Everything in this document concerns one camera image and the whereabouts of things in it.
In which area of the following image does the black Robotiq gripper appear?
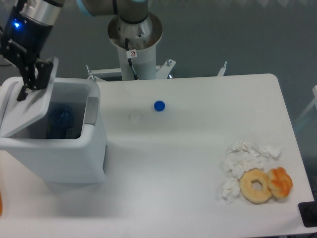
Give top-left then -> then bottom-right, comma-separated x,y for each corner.
0,9 -> 53,102

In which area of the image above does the white trash can lid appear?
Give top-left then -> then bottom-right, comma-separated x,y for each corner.
0,57 -> 59,137

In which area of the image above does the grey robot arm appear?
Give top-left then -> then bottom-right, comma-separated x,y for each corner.
0,0 -> 148,102

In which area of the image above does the white trash can body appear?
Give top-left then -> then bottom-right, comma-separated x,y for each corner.
0,78 -> 107,183

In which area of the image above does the white bottle cap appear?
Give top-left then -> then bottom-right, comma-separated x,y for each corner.
129,110 -> 142,121

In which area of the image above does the blue bottle cap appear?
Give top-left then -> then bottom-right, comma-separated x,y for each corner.
154,100 -> 165,112

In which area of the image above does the blue plastic bottle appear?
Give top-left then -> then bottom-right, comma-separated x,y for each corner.
46,104 -> 75,139

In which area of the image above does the orange object at edge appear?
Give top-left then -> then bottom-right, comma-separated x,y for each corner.
0,190 -> 3,217

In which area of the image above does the large crumpled white tissue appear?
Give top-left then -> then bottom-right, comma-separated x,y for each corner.
223,140 -> 282,179

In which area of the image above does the small crumpled white tissue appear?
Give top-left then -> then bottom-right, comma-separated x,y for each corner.
221,178 -> 240,204

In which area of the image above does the orange twisted bread roll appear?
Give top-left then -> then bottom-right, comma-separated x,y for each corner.
267,167 -> 293,199

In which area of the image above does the black device at edge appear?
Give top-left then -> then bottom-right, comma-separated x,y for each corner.
298,201 -> 317,228

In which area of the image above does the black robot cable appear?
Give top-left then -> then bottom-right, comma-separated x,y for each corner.
124,37 -> 139,80

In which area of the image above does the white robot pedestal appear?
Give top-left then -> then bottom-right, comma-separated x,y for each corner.
86,12 -> 228,81

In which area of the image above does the plain ring donut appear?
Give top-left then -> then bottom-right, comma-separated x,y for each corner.
239,169 -> 272,204

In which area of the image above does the white frame at right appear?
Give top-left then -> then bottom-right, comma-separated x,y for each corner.
294,86 -> 317,134

